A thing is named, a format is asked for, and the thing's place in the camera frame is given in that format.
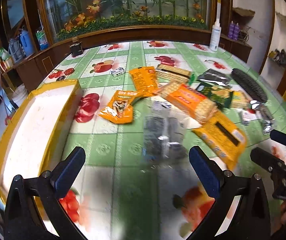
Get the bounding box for red broom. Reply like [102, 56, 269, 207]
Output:
[0, 72, 12, 126]

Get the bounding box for black ribbed oval object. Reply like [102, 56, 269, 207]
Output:
[231, 68, 268, 103]

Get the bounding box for yellow cardboard box tray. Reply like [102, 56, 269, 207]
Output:
[0, 80, 83, 203]

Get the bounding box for silver foil packet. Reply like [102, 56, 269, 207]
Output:
[250, 100, 275, 135]

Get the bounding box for clear plastic snack bag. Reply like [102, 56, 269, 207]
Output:
[142, 100, 189, 163]

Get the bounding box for purple bottles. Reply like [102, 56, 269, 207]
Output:
[228, 21, 240, 41]

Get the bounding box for white plastic bucket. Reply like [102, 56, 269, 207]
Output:
[12, 84, 29, 107]

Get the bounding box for orange cracker pack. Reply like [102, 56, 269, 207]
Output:
[157, 81, 217, 124]

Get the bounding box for green white bag on shelf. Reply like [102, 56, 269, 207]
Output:
[0, 48, 13, 68]

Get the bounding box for small blue white candy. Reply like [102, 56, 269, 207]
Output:
[111, 67, 125, 77]

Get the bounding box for white spray bottle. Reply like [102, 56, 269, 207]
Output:
[209, 18, 222, 51]

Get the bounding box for green cracker bag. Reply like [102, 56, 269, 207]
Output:
[196, 82, 234, 108]

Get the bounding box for flower aquarium display cabinet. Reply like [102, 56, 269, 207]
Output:
[39, 0, 213, 42]

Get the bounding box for grey thermos jug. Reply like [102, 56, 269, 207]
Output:
[8, 38, 23, 63]

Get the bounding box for yellow cracker pack black stripe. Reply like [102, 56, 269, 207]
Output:
[192, 111, 247, 170]

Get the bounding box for silver black foil bag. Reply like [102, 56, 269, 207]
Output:
[197, 69, 231, 86]

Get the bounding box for orange sunflower seed bag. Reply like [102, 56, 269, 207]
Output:
[98, 90, 143, 124]

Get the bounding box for plastic bag with bottle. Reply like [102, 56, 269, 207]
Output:
[36, 27, 49, 50]

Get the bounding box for small dark jar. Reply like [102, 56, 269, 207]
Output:
[69, 37, 83, 57]

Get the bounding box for orange snack packet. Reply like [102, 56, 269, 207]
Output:
[129, 66, 159, 97]

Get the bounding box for right human hand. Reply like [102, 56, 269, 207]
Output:
[279, 201, 286, 228]

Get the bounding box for blue thermos jug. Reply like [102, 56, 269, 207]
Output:
[20, 29, 34, 57]

